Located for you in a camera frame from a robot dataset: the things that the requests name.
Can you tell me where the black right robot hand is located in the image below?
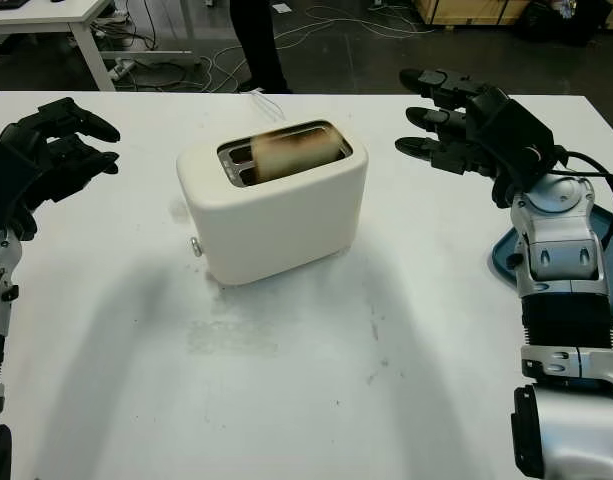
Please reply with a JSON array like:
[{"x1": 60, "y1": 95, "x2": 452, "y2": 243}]
[{"x1": 394, "y1": 68, "x2": 517, "y2": 209}]

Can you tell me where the wooden crate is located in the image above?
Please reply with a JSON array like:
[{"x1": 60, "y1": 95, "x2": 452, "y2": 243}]
[{"x1": 423, "y1": 0, "x2": 532, "y2": 26}]

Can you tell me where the white power strip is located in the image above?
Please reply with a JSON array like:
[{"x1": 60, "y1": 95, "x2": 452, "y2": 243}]
[{"x1": 108, "y1": 59, "x2": 137, "y2": 81}]

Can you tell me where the person in black trousers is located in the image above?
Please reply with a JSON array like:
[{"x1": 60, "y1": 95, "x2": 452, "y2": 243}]
[{"x1": 229, "y1": 0, "x2": 292, "y2": 95}]

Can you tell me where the white toaster power cord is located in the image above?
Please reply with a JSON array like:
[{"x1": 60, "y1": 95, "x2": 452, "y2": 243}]
[{"x1": 240, "y1": 88, "x2": 286, "y2": 123}]

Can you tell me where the cream two-slot toaster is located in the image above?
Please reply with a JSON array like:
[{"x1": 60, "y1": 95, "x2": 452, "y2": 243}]
[{"x1": 171, "y1": 118, "x2": 370, "y2": 287}]

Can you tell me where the blue plastic tray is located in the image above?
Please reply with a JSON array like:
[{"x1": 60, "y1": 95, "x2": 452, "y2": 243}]
[{"x1": 489, "y1": 207, "x2": 613, "y2": 321}]

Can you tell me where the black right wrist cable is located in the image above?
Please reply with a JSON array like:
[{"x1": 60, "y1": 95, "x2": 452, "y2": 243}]
[{"x1": 553, "y1": 149, "x2": 613, "y2": 251}]

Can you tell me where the white desk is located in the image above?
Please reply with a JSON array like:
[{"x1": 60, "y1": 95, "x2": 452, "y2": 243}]
[{"x1": 0, "y1": 0, "x2": 202, "y2": 92}]

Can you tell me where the black bag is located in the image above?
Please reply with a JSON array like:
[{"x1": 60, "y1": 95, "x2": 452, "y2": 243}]
[{"x1": 515, "y1": 0, "x2": 612, "y2": 49}]

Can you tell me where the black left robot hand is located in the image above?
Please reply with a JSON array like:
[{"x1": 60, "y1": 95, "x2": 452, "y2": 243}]
[{"x1": 0, "y1": 97, "x2": 120, "y2": 241}]

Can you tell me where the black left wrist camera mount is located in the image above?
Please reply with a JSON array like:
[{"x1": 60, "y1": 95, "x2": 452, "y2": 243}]
[{"x1": 0, "y1": 137, "x2": 41, "y2": 216}]

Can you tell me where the toast slice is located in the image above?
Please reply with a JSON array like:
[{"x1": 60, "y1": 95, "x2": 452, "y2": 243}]
[{"x1": 250, "y1": 124, "x2": 345, "y2": 186}]

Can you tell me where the white floor cable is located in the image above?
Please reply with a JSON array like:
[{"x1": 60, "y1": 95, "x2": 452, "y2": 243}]
[{"x1": 205, "y1": 17, "x2": 437, "y2": 91}]

